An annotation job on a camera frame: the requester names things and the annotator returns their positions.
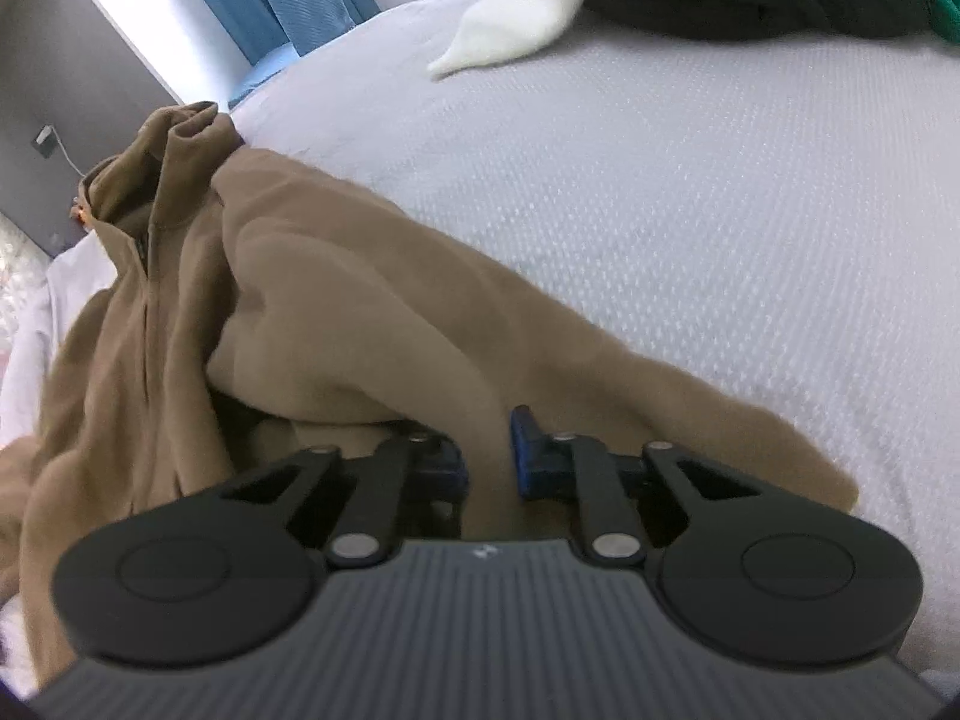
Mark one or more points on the white bedsheet bundle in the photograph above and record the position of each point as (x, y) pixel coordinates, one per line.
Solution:
(45, 315)

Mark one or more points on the bed with grey sheet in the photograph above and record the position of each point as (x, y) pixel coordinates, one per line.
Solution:
(675, 202)

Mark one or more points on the brown hoodie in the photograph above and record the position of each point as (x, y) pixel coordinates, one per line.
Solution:
(337, 300)

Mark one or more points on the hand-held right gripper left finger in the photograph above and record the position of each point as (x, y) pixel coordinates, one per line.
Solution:
(450, 469)

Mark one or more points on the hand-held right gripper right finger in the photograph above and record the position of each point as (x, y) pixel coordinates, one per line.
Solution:
(523, 457)

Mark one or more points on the phone charger plug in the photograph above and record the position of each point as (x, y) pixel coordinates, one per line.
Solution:
(43, 141)

